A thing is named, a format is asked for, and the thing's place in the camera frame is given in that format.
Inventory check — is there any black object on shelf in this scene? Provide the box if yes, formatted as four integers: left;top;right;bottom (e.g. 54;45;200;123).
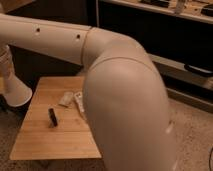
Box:
184;64;213;77

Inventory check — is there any white toothpaste tube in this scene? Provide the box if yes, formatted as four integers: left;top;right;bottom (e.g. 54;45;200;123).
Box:
74;92;85;114

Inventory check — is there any black eraser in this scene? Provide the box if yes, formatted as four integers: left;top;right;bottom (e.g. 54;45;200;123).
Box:
48;108;58;127

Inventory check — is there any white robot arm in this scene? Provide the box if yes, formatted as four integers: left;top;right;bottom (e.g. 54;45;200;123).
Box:
0;13;177;171

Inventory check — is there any dark shelf unit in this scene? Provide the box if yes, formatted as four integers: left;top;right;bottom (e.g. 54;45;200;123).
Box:
86;0;213;113

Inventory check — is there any wooden table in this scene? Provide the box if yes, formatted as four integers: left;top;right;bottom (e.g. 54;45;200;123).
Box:
10;76;101;160

